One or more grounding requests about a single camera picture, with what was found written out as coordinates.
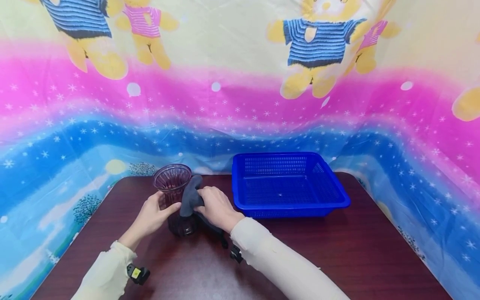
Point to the person's left fingers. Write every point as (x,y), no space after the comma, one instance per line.
(159,198)

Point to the person's right hand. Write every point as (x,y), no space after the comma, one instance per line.
(219,210)

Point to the dark grey cloth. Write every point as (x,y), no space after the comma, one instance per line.
(193,200)

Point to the person's right thumb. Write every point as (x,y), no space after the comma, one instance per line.
(199,209)

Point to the person's right forearm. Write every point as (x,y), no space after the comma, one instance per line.
(279,262)

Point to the purple ribbed glass vase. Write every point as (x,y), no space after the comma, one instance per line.
(175,196)

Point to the person's left thumb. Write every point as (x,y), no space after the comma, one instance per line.
(171,209)

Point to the blue plastic basket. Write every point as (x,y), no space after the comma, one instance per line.
(285,185)

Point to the person's left hand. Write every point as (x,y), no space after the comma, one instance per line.
(150,218)

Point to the person's right fingers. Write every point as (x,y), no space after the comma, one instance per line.
(206,193)

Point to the person's left forearm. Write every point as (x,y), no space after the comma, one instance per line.
(108,271)

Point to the black wrist band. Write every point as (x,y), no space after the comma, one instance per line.
(235,253)
(138,273)

